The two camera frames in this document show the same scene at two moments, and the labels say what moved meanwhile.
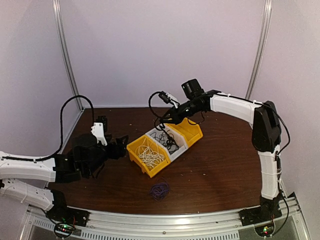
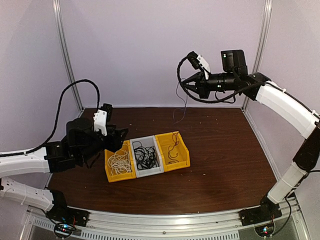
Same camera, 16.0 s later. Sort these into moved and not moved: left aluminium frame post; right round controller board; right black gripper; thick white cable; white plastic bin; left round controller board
Moved: right black gripper; thick white cable; white plastic bin
Not moved: right round controller board; left round controller board; left aluminium frame post
